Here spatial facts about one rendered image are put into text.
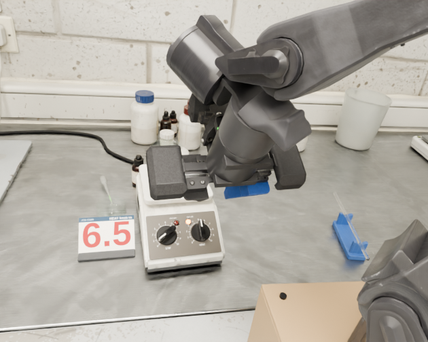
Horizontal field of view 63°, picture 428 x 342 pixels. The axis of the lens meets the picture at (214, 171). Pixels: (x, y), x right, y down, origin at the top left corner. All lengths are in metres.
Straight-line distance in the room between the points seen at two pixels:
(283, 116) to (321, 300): 0.23
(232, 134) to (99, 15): 0.74
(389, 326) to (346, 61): 0.19
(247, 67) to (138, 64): 0.77
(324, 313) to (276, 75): 0.27
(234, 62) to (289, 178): 0.18
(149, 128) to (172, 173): 0.55
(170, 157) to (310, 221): 0.43
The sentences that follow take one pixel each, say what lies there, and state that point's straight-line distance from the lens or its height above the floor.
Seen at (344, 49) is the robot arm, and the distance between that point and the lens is 0.27.
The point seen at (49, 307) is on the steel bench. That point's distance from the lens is 0.57.
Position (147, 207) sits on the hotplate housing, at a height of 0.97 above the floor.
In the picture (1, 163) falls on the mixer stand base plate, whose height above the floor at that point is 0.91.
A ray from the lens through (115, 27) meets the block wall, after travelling 1.01.
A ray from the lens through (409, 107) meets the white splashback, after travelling 1.33.
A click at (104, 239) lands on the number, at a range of 0.63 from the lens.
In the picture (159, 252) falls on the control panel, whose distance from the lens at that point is 0.57.
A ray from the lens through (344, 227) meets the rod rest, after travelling 0.75.
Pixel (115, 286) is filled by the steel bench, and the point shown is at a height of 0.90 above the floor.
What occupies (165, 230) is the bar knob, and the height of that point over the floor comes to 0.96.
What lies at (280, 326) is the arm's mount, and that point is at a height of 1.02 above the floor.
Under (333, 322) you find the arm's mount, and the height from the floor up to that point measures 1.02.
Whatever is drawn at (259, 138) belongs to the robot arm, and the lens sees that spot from 0.31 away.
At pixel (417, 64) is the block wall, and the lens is 1.34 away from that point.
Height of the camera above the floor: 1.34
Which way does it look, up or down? 31 degrees down
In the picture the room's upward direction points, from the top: 7 degrees clockwise
